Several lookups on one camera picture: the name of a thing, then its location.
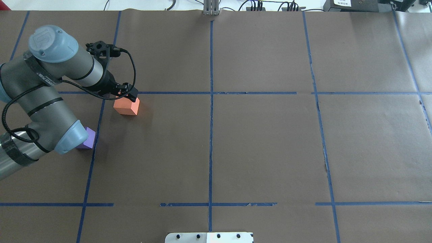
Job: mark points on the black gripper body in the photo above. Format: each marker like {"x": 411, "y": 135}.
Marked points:
{"x": 108, "y": 84}

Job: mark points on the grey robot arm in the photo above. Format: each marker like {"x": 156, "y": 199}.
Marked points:
{"x": 35, "y": 117}

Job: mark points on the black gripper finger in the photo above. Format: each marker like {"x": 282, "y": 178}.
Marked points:
{"x": 132, "y": 94}

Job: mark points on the black box device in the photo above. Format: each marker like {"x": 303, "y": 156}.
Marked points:
{"x": 358, "y": 6}

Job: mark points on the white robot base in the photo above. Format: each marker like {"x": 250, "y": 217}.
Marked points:
{"x": 210, "y": 237}

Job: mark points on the orange foam block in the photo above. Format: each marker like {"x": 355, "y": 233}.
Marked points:
{"x": 125, "y": 106}

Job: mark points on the purple foam block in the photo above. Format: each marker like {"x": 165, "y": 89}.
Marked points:
{"x": 89, "y": 142}

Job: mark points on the aluminium frame post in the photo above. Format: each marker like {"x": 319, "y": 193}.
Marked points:
{"x": 211, "y": 7}

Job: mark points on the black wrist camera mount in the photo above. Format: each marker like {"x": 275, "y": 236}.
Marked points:
{"x": 102, "y": 50}

